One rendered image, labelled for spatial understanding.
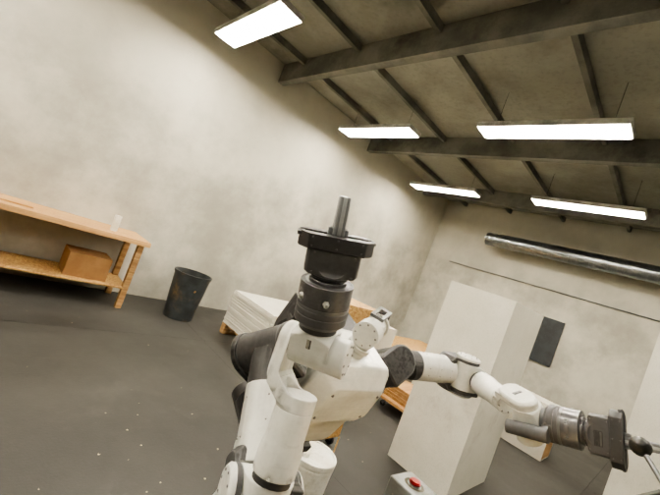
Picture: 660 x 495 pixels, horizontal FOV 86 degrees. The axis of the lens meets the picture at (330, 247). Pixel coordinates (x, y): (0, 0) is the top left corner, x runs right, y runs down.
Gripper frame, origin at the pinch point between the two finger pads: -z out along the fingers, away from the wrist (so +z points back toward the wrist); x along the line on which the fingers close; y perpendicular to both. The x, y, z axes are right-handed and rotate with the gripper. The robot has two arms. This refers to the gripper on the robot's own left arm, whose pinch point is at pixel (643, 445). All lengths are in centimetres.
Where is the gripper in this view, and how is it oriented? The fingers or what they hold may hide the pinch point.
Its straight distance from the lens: 109.8
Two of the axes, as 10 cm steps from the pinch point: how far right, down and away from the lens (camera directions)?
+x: -1.5, 9.5, -2.6
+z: -6.9, 0.9, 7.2
